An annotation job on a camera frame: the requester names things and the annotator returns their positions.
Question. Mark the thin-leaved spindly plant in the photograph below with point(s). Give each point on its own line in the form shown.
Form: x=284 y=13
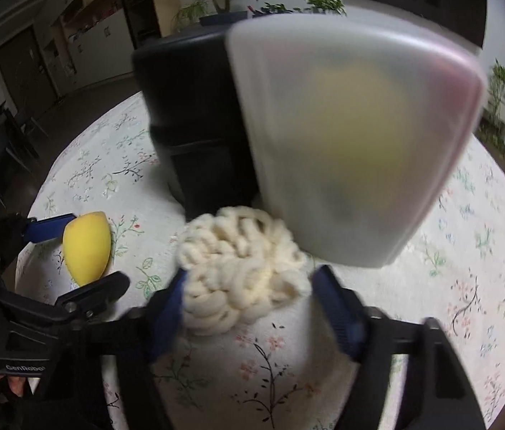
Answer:
x=190 y=11

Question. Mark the translucent plastic container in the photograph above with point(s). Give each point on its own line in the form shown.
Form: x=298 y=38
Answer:
x=360 y=215

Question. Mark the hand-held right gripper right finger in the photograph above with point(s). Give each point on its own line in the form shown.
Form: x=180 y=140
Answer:
x=342 y=318

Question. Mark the floral tablecloth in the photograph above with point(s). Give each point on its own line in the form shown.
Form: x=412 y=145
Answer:
x=458 y=277

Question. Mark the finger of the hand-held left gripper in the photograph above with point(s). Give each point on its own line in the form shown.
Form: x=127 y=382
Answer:
x=96 y=291
x=49 y=229

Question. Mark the black cylindrical container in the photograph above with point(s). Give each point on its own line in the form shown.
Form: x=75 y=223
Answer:
x=190 y=121

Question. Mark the dark blue square pot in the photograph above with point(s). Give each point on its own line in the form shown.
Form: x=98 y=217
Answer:
x=221 y=19

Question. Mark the white wall cabinet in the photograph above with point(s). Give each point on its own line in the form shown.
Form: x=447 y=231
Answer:
x=91 y=31

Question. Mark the trailing green plant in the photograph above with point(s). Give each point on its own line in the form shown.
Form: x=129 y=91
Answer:
x=324 y=2

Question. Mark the dark wooden bookshelf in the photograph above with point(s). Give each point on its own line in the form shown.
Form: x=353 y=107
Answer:
x=138 y=4

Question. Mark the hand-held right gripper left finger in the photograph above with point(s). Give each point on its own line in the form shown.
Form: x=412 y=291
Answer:
x=169 y=318

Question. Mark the cream knitted cloth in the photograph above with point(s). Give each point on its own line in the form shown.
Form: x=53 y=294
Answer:
x=234 y=268

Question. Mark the dark chair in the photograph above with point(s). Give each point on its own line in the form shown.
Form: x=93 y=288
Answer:
x=15 y=134

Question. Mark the small yellow sponge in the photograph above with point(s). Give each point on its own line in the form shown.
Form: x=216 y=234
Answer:
x=87 y=246

